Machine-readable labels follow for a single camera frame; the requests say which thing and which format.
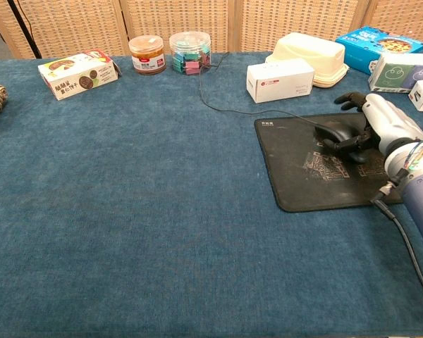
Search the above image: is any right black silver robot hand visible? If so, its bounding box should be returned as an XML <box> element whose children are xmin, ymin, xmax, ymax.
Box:
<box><xmin>324</xmin><ymin>91</ymin><xmax>423</xmax><ymax>163</ymax></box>

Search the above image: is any black computer mouse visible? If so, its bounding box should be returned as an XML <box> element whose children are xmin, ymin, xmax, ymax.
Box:
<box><xmin>313</xmin><ymin>125</ymin><xmax>369</xmax><ymax>163</ymax></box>

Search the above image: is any thin black cable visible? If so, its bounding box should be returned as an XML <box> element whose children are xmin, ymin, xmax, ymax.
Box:
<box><xmin>198</xmin><ymin>51</ymin><xmax>325</xmax><ymax>130</ymax></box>

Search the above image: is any black patterned mouse pad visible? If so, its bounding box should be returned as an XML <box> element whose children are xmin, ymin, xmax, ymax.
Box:
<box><xmin>253</xmin><ymin>112</ymin><xmax>410</xmax><ymax>213</ymax></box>

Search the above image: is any long white tissue pack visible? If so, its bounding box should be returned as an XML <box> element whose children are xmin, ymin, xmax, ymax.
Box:
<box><xmin>367</xmin><ymin>52</ymin><xmax>423</xmax><ymax>94</ymax></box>

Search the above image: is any blue cookie box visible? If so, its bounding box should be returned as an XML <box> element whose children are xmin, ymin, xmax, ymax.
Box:
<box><xmin>335</xmin><ymin>25</ymin><xmax>423</xmax><ymax>76</ymax></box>

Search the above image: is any beige lidded lunch container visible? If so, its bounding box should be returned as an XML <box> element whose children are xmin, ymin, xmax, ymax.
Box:
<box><xmin>266</xmin><ymin>32</ymin><xmax>350</xmax><ymax>88</ymax></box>

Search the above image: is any small white cardboard box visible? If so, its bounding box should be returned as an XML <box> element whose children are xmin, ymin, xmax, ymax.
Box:
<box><xmin>246</xmin><ymin>58</ymin><xmax>315</xmax><ymax>104</ymax></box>

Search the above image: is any clear jar of binder clips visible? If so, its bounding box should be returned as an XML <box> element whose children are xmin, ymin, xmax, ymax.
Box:
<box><xmin>168</xmin><ymin>31</ymin><xmax>213</xmax><ymax>76</ymax></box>

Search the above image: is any brown snack jar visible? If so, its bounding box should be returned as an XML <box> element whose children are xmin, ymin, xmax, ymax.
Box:
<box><xmin>128</xmin><ymin>35</ymin><xmax>166</xmax><ymax>75</ymax></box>

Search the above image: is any blue table cloth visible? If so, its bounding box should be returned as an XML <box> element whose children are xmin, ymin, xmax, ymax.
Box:
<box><xmin>0</xmin><ymin>49</ymin><xmax>423</xmax><ymax>338</ymax></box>

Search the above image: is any white chocolate cookie box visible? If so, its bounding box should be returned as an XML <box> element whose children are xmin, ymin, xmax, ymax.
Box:
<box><xmin>37</xmin><ymin>49</ymin><xmax>123</xmax><ymax>101</ymax></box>

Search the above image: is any woven bamboo folding screen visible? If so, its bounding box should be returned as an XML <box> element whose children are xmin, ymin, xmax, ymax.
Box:
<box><xmin>0</xmin><ymin>0</ymin><xmax>423</xmax><ymax>60</ymax></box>

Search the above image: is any black tripod stand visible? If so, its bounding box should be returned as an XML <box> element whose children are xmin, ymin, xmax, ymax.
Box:
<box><xmin>6</xmin><ymin>0</ymin><xmax>43</xmax><ymax>59</ymax></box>

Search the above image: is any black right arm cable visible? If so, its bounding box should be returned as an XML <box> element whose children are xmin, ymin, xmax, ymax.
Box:
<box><xmin>369</xmin><ymin>172</ymin><xmax>423</xmax><ymax>307</ymax></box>

